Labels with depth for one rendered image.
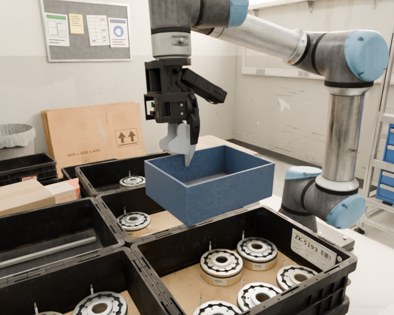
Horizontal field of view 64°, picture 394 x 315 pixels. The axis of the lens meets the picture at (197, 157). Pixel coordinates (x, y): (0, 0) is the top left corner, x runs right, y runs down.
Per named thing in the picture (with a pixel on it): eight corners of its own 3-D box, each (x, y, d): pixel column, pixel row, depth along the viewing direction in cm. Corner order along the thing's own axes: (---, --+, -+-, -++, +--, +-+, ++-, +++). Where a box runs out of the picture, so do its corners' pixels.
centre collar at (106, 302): (108, 297, 65) (108, 294, 65) (116, 312, 61) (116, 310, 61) (84, 307, 62) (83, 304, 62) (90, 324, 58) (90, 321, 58)
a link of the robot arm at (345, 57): (327, 206, 106) (346, 29, 87) (366, 228, 93) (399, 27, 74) (298, 215, 101) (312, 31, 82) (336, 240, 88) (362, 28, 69)
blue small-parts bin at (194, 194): (223, 172, 74) (224, 144, 71) (272, 196, 62) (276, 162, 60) (145, 194, 63) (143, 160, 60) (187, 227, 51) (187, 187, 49)
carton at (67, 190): (55, 210, 135) (52, 194, 133) (45, 201, 143) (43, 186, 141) (90, 200, 145) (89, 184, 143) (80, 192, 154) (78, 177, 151)
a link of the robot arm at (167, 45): (178, 38, 64) (200, 32, 58) (179, 62, 66) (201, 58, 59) (144, 37, 61) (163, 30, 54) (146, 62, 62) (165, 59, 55)
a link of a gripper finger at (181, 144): (166, 170, 64) (161, 124, 62) (191, 165, 67) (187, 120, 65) (173, 173, 61) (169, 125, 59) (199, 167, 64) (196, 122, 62)
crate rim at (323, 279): (262, 210, 91) (262, 203, 90) (359, 267, 67) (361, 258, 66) (128, 253, 72) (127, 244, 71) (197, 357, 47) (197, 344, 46)
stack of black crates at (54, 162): (56, 204, 265) (49, 151, 251) (66, 220, 238) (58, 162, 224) (-3, 218, 242) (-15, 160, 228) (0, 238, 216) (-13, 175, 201)
